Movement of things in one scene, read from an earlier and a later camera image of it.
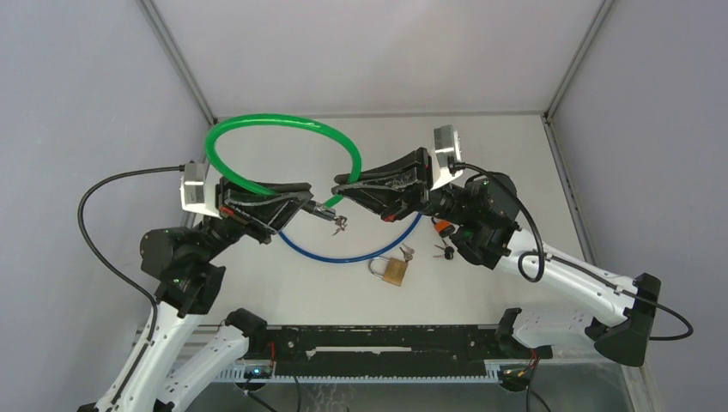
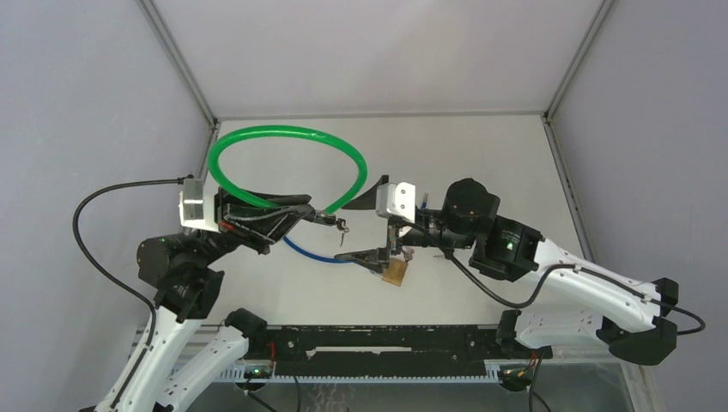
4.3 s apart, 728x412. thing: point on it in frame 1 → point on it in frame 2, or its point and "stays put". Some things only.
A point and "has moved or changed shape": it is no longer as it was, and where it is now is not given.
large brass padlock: [391, 270] stays put
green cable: [215, 130] → [345, 201]
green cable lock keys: [340, 221] has moved or changed shape
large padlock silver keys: [408, 253] stays put
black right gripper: [397, 190] → [377, 258]
